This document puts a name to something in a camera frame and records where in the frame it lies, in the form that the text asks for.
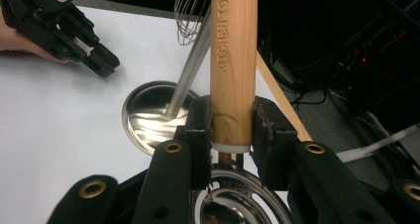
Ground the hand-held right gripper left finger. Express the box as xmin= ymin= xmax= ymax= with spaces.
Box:
xmin=174 ymin=95 xmax=212 ymax=190

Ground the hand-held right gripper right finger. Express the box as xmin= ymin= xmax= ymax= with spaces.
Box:
xmin=251 ymin=96 xmax=298 ymax=191

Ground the steel utensil rack with hooks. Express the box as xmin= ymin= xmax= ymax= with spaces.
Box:
xmin=121 ymin=5 xmax=212 ymax=158

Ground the whisk with teal handle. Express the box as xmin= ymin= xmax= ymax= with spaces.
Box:
xmin=173 ymin=0 xmax=213 ymax=47

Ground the pale lilac table sheet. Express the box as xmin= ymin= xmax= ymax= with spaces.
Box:
xmin=0 ymin=5 xmax=291 ymax=224

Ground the white metal stand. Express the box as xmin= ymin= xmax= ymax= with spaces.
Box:
xmin=336 ymin=124 xmax=420 ymax=165

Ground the black floor cable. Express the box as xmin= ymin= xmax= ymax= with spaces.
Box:
xmin=290 ymin=86 xmax=330 ymax=107

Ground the dark equipment with cables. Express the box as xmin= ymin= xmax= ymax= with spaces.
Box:
xmin=326 ymin=0 xmax=420 ymax=126

